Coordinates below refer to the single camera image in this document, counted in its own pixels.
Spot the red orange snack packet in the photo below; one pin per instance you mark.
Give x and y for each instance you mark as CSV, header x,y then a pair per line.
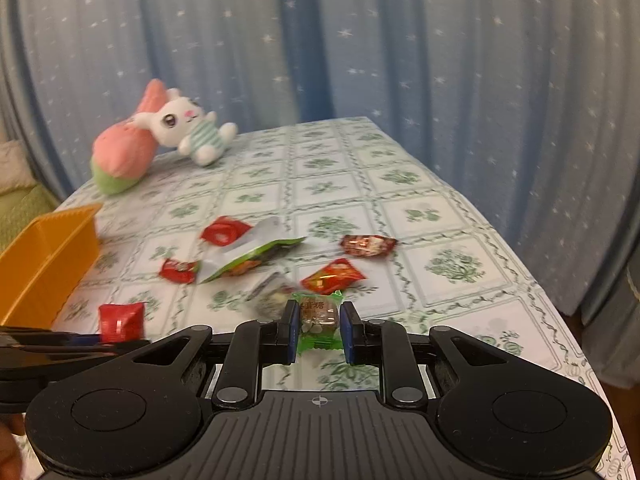
x,y
332,276

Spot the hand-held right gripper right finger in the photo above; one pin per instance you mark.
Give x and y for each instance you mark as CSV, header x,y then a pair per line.
x,y
346,335

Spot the blue star curtain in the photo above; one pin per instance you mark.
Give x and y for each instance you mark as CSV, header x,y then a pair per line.
x,y
400,35

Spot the pink green plush toy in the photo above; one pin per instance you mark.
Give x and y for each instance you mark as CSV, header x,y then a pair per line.
x,y
122,152

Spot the green candy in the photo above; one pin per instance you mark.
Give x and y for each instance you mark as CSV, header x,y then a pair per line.
x,y
320,315

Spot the white plush rabbit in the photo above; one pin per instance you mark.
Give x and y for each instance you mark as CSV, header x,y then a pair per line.
x,y
195,132

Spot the person's left hand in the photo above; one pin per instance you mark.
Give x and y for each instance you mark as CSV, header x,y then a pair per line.
x,y
7,447

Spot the dark red candy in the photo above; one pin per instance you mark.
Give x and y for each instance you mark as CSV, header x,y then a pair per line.
x,y
367,245

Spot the green zigzag cushion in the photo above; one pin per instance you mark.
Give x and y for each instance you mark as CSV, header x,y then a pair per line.
x,y
22,210

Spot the beige pillow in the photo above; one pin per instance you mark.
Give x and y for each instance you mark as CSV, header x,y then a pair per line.
x,y
10,160

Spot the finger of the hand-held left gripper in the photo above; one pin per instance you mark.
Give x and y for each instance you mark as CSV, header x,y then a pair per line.
x,y
75,352
50,337

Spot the green white snack bag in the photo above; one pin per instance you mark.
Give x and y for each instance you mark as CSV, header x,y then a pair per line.
x,y
250,255

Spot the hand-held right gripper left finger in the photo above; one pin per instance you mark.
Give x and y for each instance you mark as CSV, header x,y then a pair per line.
x,y
293,335

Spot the orange plastic basket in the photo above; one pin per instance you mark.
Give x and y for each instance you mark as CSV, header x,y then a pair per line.
x,y
40,270

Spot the clear snack packet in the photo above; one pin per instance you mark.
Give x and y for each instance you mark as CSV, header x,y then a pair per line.
x,y
267,302

